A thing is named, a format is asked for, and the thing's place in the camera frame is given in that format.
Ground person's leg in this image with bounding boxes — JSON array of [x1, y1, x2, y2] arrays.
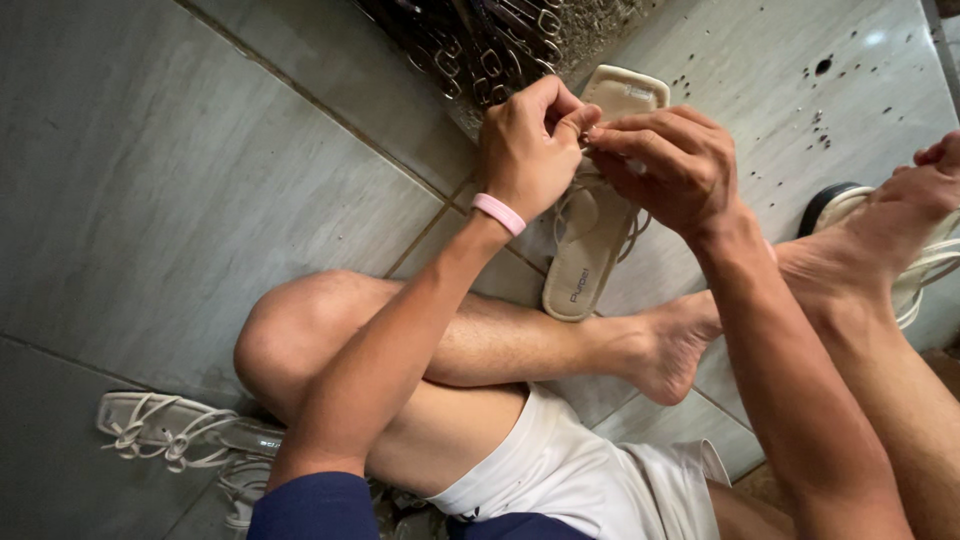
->
[[234, 270, 725, 500], [706, 130, 960, 540]]

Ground white shorts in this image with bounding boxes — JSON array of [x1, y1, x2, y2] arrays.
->
[[426, 382, 733, 540]]

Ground person's right leg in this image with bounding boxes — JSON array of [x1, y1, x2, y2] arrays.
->
[[706, 130, 960, 540]]

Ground navy blue shirt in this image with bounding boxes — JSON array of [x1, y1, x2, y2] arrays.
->
[[247, 471, 595, 540]]

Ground person's left hand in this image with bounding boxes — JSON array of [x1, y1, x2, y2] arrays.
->
[[477, 74, 603, 222]]

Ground beige sandal with black heel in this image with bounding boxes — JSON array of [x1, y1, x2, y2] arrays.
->
[[797, 182, 960, 331]]

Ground beige strappy sandal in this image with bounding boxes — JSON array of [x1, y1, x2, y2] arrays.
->
[[541, 64, 672, 324]]

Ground white strappy clear-heel sandal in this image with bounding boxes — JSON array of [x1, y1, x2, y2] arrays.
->
[[96, 390, 288, 475], [216, 453, 280, 531]]

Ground pink wristband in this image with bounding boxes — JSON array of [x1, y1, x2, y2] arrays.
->
[[470, 192, 528, 238]]

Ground heap of black buckle straps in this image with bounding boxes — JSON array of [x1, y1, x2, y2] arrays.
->
[[351, 0, 648, 141]]

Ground person's left leg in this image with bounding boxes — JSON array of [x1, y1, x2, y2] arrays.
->
[[234, 270, 725, 500]]

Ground person's right hand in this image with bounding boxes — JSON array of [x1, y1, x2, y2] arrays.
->
[[583, 104, 753, 243]]

